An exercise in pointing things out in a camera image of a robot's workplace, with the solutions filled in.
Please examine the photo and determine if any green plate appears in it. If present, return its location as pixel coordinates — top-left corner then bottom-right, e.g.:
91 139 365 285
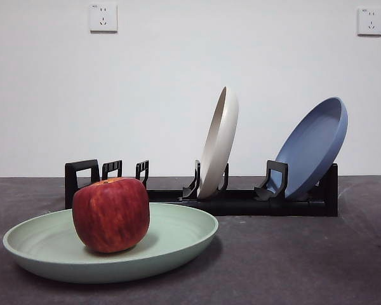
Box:
2 202 220 284

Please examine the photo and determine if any red apple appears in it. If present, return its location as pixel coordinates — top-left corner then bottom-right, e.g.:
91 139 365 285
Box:
72 177 151 254

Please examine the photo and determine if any beige plate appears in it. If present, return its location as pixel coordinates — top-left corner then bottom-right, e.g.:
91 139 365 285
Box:
197 85 240 200

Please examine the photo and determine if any black plate rack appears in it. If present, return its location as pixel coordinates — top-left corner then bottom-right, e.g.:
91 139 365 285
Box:
64 159 339 218

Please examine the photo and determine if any blue plate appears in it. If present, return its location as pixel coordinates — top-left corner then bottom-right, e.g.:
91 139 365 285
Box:
274 96 349 201

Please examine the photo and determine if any white wall socket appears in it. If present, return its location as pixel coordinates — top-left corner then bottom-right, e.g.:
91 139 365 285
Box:
88 3 119 34
357 6 381 37

